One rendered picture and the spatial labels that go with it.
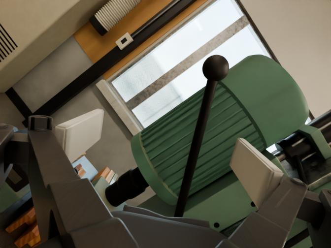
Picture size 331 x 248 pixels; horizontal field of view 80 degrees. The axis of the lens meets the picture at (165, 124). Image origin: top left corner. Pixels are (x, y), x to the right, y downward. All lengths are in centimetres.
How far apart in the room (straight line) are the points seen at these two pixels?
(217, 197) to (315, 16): 190
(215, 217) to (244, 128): 19
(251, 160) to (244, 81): 23
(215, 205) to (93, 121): 32
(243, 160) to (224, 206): 26
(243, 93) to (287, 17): 172
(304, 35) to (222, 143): 180
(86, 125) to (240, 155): 13
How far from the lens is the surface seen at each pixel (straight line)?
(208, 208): 43
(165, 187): 38
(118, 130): 190
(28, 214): 51
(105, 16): 180
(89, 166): 83
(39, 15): 189
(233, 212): 45
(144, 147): 39
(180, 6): 183
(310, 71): 209
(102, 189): 51
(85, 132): 16
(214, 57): 27
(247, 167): 17
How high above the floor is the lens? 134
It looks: 9 degrees down
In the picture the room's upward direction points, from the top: 55 degrees clockwise
